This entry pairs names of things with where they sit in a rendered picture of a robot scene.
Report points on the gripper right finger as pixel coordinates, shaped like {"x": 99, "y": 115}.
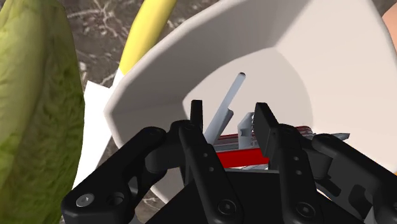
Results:
{"x": 288, "y": 149}

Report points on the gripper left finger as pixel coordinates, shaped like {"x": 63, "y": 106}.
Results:
{"x": 198, "y": 155}

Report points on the red and grey multi-tool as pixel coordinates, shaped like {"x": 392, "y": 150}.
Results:
{"x": 238, "y": 156}

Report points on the white bowl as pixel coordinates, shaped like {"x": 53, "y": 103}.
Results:
{"x": 310, "y": 62}

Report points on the white paper sheet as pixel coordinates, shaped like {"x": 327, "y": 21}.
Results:
{"x": 93, "y": 124}

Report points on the yellow banana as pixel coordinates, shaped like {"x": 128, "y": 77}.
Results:
{"x": 145, "y": 31}

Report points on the peach round object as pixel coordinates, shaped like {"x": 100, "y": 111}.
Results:
{"x": 391, "y": 28}

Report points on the green lettuce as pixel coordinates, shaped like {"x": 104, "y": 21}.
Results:
{"x": 37, "y": 124}

